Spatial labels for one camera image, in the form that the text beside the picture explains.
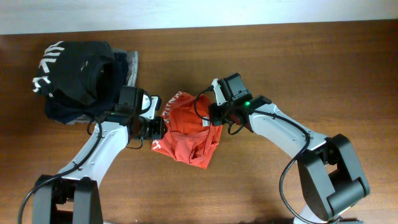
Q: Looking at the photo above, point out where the red t-shirt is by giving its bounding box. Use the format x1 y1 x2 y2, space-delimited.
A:
151 91 223 169

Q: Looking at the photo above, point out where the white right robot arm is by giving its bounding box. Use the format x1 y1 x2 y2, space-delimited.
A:
208 73 370 223

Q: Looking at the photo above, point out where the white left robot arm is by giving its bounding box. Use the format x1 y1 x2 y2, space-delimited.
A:
28 86 167 223

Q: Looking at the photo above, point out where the navy blue folded shirt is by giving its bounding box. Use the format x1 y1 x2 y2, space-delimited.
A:
44 53 128 124

